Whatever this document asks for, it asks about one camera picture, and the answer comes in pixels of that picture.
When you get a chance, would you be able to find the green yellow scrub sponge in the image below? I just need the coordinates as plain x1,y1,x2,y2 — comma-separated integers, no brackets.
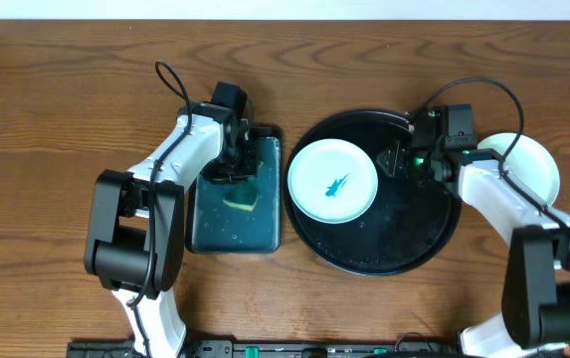
223,183,259,212

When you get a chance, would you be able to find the pale green plate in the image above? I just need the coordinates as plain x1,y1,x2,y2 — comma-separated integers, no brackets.
503,135,560,206
286,138,378,224

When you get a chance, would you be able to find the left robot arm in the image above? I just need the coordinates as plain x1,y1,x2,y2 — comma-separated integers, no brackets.
84,99,257,357

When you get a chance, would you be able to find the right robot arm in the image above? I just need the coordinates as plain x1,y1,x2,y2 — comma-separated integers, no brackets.
375,119,570,357

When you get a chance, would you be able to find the round black serving tray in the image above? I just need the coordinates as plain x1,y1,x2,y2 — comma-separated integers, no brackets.
284,109,462,276

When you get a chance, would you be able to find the black rectangular water tray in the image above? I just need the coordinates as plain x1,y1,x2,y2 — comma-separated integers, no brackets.
185,127,282,254

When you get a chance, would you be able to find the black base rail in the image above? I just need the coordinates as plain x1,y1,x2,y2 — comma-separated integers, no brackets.
66,340,463,358

